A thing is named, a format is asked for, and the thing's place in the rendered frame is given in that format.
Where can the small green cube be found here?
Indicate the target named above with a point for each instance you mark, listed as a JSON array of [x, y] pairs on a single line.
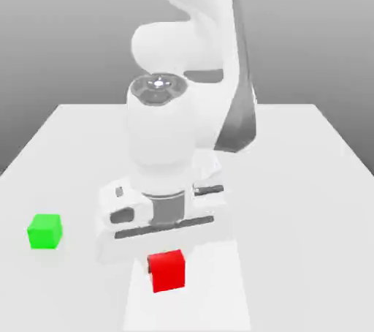
[[45, 232]]

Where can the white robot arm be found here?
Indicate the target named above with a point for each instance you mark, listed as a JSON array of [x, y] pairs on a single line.
[[160, 133]]

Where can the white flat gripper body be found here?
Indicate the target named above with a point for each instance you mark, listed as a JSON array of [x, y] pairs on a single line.
[[163, 238]]

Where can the small red cube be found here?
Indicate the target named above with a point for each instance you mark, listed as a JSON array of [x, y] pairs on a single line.
[[168, 272]]

